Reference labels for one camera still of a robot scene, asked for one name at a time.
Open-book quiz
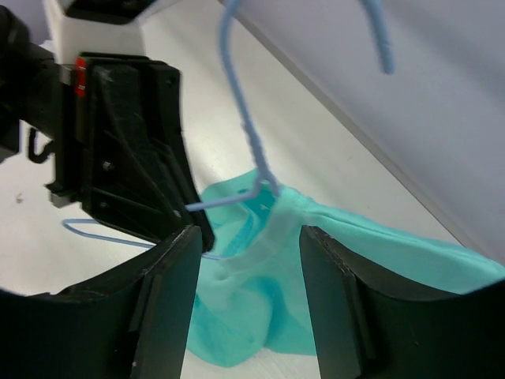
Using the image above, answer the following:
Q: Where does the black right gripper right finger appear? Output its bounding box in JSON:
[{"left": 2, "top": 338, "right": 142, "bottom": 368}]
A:
[{"left": 299, "top": 226, "right": 504, "bottom": 378}]

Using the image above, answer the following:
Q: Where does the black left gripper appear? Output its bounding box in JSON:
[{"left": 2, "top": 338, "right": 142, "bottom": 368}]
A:
[{"left": 24, "top": 54, "right": 215, "bottom": 252}]

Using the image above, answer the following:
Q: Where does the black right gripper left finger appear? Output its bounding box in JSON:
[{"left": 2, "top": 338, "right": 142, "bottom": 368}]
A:
[{"left": 1, "top": 226, "right": 202, "bottom": 378}]

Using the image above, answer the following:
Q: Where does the teal t shirt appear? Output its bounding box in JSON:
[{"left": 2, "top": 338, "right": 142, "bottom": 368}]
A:
[{"left": 187, "top": 186, "right": 504, "bottom": 367}]

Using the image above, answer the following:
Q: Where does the light blue wire hanger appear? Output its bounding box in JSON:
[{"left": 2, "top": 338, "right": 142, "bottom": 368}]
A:
[{"left": 62, "top": 0, "right": 395, "bottom": 262}]

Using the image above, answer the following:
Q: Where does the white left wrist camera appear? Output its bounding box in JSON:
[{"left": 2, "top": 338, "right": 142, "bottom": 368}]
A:
[{"left": 43, "top": 0, "right": 155, "bottom": 65}]

